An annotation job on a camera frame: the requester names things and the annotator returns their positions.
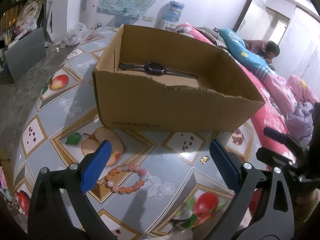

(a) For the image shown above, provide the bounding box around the red floral blanket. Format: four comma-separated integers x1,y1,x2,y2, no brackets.
175,24,296,161

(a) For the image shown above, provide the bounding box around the brown cardboard box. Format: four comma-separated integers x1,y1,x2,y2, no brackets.
92,23,266,133

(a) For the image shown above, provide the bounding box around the blue water jug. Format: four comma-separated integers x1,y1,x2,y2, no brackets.
155,1,184,32

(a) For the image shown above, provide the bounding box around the grey cabinet box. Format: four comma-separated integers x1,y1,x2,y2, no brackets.
4,28,47,82

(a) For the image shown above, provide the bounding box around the white plastic bag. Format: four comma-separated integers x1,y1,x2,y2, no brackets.
64,23,91,46

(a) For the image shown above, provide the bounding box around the pink bead bracelet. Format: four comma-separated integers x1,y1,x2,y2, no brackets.
106,164,149,194

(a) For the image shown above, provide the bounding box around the person in dark clothes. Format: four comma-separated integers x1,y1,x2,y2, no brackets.
244,40,280,64

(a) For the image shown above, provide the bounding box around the gold butterfly charm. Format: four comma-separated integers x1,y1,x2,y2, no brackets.
200,155,210,165

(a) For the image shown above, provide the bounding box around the teal blue pillow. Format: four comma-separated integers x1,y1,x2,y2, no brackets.
218,29,276,81

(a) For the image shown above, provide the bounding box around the pink lilac quilt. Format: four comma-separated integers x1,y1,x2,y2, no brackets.
263,74,319,147

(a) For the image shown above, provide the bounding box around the pink strap smart watch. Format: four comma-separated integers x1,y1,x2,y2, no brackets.
118,62,198,79

